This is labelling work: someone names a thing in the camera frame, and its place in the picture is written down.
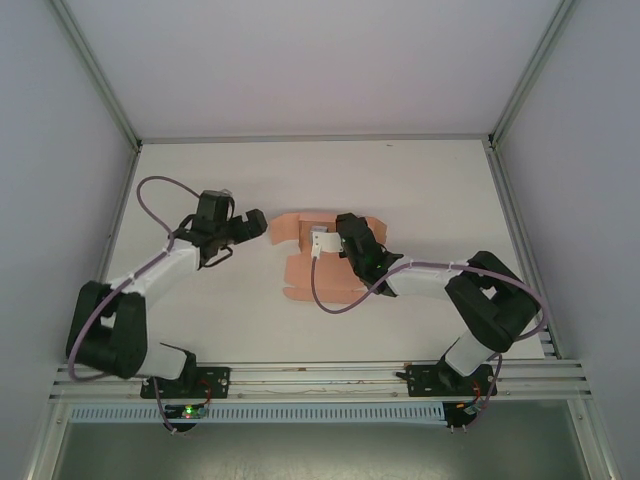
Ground pink cardboard paper box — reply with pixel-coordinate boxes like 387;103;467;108
269;210;389;304

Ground circuit board with green light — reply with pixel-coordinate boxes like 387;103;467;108
166;403;210;421

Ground thin black cable loop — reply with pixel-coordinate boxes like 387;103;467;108
198;243;236;270

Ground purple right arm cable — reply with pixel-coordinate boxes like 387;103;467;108
310;254;550;431

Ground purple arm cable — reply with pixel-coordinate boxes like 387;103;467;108
66;175;207;437
310;254;550;431

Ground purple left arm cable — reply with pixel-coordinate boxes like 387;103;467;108
66;175;207;437

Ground aluminium table end rail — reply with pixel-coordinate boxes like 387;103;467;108
137;131;494;147

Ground aluminium mounting rail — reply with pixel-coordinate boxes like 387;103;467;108
47;358;597;404

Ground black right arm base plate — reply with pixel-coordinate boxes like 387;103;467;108
394;363;500;399

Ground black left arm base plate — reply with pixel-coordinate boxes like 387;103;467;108
139;365;233;401

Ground white slotted cable duct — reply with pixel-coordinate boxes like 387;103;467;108
66;402;447;427

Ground aluminium frame post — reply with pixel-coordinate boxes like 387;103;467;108
486;0;582;152
51;0;145;152

